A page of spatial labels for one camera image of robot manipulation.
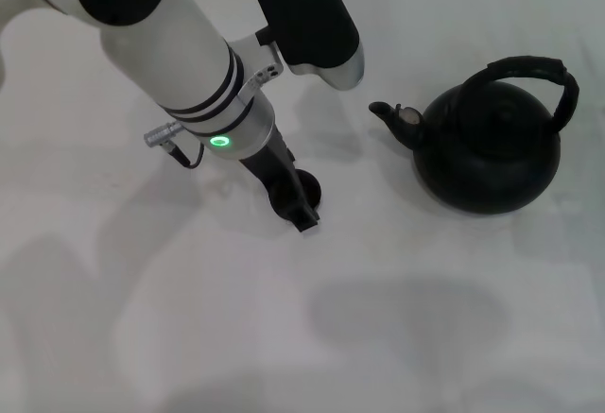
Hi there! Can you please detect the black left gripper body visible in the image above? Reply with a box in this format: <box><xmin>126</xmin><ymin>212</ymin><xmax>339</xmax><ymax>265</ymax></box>
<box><xmin>238</xmin><ymin>124</ymin><xmax>297</xmax><ymax>192</ymax></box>

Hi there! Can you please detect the small black teacup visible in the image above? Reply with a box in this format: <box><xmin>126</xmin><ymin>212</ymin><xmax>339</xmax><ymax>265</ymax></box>
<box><xmin>266</xmin><ymin>170</ymin><xmax>323</xmax><ymax>221</ymax></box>

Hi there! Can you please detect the black round teapot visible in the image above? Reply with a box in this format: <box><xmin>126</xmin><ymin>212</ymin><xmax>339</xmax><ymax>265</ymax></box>
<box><xmin>368</xmin><ymin>55</ymin><xmax>580</xmax><ymax>216</ymax></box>

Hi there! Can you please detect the silver camera mount bracket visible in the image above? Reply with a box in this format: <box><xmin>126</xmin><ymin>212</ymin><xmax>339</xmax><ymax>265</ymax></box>
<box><xmin>227</xmin><ymin>27</ymin><xmax>285</xmax><ymax>102</ymax></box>

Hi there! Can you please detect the left arm cable with connector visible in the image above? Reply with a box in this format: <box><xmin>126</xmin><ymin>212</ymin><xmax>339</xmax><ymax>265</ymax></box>
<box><xmin>143</xmin><ymin>119</ymin><xmax>205</xmax><ymax>169</ymax></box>

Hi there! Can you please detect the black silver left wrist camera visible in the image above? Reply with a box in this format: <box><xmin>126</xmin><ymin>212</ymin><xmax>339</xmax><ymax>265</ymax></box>
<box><xmin>255</xmin><ymin>0</ymin><xmax>368</xmax><ymax>92</ymax></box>

